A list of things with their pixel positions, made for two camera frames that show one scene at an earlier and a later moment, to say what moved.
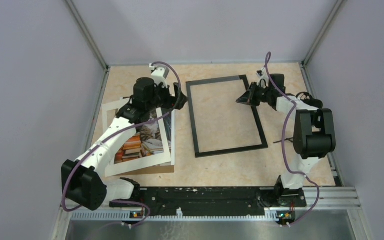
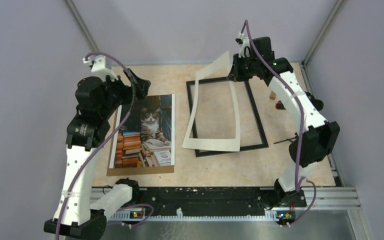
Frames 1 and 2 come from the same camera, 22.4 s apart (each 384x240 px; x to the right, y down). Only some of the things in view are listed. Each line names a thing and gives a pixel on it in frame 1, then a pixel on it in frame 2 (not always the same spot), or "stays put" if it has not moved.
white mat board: (130, 165) → (220, 65)
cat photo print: (147, 140) stays put
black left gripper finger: (180, 99) → (142, 86)
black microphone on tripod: (306, 98) stays put
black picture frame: (213, 80) stays put
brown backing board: (111, 115) stays put
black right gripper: (247, 98) → (235, 75)
